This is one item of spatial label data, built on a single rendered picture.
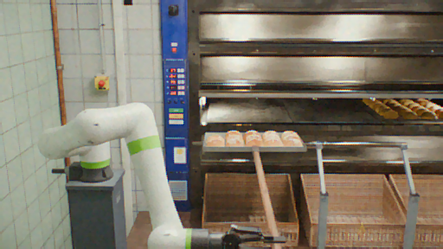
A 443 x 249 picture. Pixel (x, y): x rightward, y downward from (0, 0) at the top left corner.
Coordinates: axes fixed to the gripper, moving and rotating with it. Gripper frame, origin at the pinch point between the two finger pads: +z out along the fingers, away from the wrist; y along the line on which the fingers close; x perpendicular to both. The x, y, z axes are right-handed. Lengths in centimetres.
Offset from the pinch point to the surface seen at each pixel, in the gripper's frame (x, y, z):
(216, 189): -148, 45, -21
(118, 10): -154, -69, -82
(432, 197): -146, 47, 120
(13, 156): -87, 2, -123
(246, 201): -147, 52, -1
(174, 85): -152, -24, -48
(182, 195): -152, 51, -44
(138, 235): -118, 62, -68
